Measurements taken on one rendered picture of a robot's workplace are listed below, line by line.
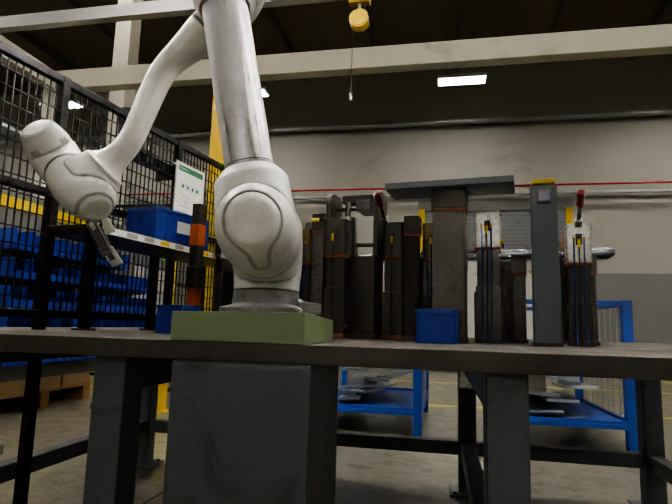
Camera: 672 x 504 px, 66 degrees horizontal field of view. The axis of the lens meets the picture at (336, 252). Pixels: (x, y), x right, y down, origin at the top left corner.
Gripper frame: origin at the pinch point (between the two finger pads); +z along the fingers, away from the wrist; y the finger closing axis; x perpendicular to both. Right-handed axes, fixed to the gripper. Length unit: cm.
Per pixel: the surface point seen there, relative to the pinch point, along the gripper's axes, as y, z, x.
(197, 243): 29, 41, -20
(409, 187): -20, 0, -85
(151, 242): 22.0, 24.9, -6.5
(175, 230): 36, 36, -14
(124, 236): 17.5, 14.0, -0.6
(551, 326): -70, 17, -100
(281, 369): -65, -13, -30
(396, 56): 300, 168, -254
